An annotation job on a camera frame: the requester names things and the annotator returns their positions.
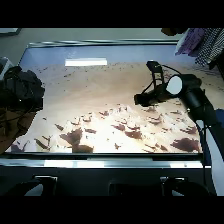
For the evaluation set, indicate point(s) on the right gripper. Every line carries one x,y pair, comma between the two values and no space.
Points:
150,97

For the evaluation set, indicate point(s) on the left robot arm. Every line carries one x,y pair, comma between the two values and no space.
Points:
47,184

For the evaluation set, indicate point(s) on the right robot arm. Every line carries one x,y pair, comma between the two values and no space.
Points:
196,100

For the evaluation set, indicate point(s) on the purple garment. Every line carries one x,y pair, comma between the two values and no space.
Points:
191,41

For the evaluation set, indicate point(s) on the black and white checked garment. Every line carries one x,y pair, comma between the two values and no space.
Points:
211,45

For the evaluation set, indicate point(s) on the brown garment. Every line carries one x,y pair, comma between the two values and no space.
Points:
11,128

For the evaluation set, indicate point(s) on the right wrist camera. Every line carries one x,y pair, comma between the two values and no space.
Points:
154,66

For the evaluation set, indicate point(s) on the silver frame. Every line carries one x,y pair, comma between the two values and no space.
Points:
100,163

